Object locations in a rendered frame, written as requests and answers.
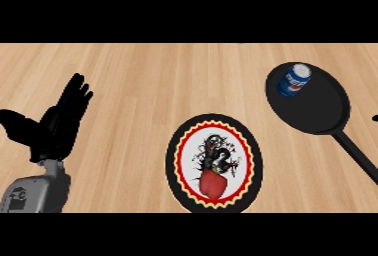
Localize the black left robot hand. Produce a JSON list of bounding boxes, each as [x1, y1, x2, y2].
[[0, 72, 95, 164]]

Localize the black frying pan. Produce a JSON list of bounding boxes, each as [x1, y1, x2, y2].
[[265, 61, 378, 186]]

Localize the blue soda can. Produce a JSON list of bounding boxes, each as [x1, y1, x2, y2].
[[277, 62, 314, 98]]

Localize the black-rimmed patterned plate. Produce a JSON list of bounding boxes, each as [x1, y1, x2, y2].
[[165, 113, 265, 214]]

